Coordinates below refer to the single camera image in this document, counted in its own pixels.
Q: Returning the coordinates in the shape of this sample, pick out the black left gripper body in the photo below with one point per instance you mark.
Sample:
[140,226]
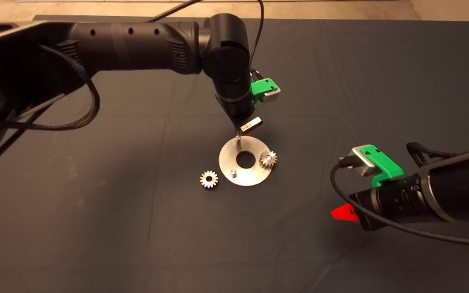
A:
[240,112]

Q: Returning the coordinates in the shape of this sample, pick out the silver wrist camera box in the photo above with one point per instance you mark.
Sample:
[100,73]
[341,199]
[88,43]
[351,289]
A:
[273,95]
[358,160]

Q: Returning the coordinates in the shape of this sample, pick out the small steel planetary gear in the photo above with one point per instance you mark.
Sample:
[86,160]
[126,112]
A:
[204,181]
[263,164]

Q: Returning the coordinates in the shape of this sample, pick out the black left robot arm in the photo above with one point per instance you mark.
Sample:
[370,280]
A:
[136,44]

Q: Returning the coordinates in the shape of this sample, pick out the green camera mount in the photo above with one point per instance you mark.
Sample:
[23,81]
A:
[383,167]
[265,86]

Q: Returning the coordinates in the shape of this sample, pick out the green right camera mount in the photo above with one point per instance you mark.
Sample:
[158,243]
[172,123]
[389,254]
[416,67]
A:
[383,167]

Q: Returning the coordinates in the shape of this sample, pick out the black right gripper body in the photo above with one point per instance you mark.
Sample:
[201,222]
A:
[387,203]

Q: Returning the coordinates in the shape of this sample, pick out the round metal carrier plate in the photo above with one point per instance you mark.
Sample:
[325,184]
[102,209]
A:
[228,160]

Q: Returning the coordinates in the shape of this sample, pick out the green left camera mount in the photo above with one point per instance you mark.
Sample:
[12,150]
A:
[265,86]

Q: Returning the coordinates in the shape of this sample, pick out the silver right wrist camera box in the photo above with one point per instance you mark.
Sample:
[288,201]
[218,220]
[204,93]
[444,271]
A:
[358,160]

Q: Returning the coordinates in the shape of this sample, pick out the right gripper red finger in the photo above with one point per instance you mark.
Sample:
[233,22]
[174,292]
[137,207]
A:
[344,214]

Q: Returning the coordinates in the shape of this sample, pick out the dark grey table cloth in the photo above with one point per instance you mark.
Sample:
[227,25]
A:
[340,81]

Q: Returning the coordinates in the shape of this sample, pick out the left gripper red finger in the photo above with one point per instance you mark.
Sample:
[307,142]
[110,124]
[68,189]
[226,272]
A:
[247,130]

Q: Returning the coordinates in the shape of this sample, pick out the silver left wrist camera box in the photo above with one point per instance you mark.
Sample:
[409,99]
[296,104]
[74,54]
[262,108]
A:
[273,95]

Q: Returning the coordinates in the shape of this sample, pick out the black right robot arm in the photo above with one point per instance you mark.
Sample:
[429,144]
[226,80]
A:
[462,187]

